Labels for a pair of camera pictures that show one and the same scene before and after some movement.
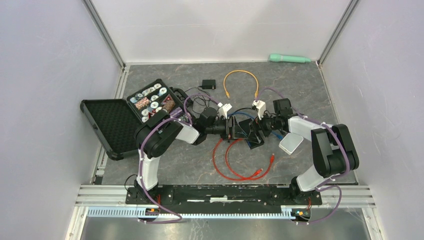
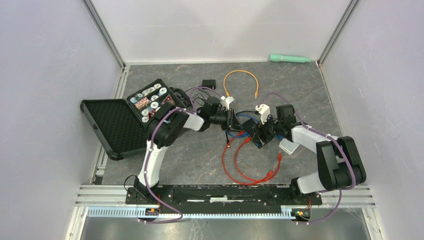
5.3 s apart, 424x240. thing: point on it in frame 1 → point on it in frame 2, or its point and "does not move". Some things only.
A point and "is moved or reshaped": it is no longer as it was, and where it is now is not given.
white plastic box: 290,142 does not move
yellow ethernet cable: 256,95 does not move
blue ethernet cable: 274,134 is moved or reshaped
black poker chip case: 115,121 does not move
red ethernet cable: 234,173 → 262,181
